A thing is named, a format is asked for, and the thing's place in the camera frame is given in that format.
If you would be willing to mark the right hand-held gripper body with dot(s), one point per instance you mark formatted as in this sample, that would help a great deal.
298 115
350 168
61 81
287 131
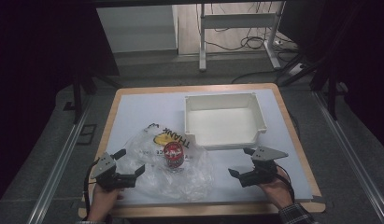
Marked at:
263 166

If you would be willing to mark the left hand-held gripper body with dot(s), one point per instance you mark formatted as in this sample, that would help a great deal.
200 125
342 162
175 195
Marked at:
105 169

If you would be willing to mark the white plastic bin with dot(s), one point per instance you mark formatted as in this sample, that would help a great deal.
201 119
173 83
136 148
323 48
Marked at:
225 124

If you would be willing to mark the red can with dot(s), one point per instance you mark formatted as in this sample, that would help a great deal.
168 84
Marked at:
173 155

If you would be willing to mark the clear plastic bag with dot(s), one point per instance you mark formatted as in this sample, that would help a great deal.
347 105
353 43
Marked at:
186 182

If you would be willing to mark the person's right hand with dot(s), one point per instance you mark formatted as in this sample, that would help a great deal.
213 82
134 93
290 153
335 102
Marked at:
277 189

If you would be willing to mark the person's left hand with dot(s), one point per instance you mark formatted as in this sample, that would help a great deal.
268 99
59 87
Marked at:
102 200

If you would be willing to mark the white table mat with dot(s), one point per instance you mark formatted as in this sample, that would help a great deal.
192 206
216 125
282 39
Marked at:
143 109

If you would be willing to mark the black metal stand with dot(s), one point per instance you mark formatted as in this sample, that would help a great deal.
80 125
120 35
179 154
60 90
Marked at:
77 99
332 93

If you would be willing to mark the white power strip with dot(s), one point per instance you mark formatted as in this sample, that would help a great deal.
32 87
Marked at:
296 69

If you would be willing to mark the white cabinet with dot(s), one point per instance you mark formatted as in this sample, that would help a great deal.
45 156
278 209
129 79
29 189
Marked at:
136 28

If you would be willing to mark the black floor bracket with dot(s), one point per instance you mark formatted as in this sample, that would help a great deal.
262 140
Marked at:
87 134

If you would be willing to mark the aluminium floor rail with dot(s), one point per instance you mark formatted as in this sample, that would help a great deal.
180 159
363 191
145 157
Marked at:
351 155
60 161

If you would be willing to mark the white metal desk frame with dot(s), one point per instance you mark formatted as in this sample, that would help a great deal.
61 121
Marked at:
239 20

